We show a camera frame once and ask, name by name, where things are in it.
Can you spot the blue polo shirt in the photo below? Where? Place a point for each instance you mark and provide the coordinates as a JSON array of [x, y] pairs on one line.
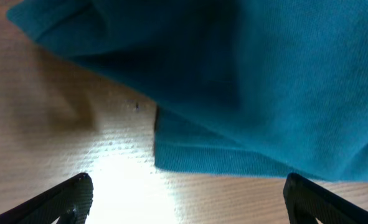
[[249, 87]]

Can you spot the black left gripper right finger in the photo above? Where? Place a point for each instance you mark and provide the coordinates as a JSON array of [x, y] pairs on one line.
[[309, 203]]

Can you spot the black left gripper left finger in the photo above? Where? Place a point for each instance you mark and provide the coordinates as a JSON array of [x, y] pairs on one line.
[[67, 202]]

